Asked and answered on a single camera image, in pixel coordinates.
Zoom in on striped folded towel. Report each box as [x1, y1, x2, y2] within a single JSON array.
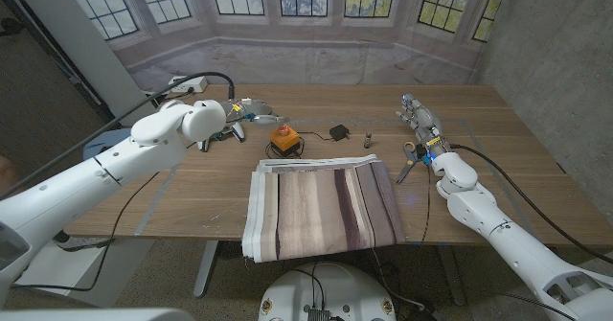
[[241, 153, 407, 264]]

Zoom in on grey table leg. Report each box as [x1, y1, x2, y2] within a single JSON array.
[[193, 240, 220, 299], [434, 244, 466, 308]]

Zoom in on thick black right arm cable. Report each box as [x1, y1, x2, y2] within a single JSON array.
[[449, 143, 613, 266]]

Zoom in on orange box red button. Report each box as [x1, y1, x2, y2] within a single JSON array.
[[268, 124, 302, 153]]

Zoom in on dark sneaker white sole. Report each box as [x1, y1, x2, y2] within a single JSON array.
[[52, 230, 114, 254]]

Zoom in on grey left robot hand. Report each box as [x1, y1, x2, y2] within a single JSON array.
[[224, 98, 290, 144]]

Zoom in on printed window backdrop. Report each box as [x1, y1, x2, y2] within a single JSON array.
[[59, 0, 512, 95]]

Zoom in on black power strip cable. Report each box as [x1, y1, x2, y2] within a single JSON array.
[[151, 87, 195, 105]]

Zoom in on white power strip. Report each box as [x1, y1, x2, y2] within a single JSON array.
[[168, 75, 209, 95]]

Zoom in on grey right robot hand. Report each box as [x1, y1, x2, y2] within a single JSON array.
[[396, 93, 452, 156]]

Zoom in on thin black device cable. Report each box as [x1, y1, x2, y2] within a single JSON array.
[[264, 129, 336, 160]]

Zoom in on grey yellow-handled scissors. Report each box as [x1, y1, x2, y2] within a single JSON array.
[[396, 141, 423, 185]]

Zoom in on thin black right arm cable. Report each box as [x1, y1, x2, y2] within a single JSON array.
[[420, 163, 432, 246]]

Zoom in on black power adapter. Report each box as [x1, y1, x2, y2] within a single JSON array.
[[329, 124, 351, 143]]

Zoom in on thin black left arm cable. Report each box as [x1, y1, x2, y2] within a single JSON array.
[[10, 171, 161, 293]]

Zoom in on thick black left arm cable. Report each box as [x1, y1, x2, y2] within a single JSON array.
[[0, 71, 237, 201]]

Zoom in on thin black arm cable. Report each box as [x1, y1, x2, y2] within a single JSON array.
[[420, 163, 432, 246], [10, 171, 161, 293]]

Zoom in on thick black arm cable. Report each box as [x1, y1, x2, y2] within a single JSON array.
[[0, 71, 237, 201], [449, 143, 613, 266]]

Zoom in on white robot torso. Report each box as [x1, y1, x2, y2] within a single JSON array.
[[258, 262, 398, 321]]

